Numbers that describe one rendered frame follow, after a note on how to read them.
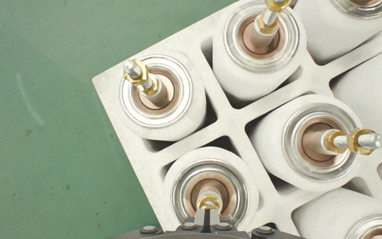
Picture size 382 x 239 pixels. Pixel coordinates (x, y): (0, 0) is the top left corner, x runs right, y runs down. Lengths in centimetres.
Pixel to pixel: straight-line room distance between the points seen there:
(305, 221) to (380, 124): 14
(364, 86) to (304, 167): 11
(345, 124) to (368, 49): 14
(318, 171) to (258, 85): 10
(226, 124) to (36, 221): 45
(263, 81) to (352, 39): 12
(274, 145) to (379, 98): 11
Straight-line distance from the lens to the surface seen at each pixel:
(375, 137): 20
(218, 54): 28
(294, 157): 27
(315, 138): 27
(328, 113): 29
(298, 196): 36
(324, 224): 32
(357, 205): 31
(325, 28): 34
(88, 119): 57
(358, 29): 33
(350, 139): 21
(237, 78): 28
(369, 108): 34
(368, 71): 34
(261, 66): 28
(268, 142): 28
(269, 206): 35
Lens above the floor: 52
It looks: 83 degrees down
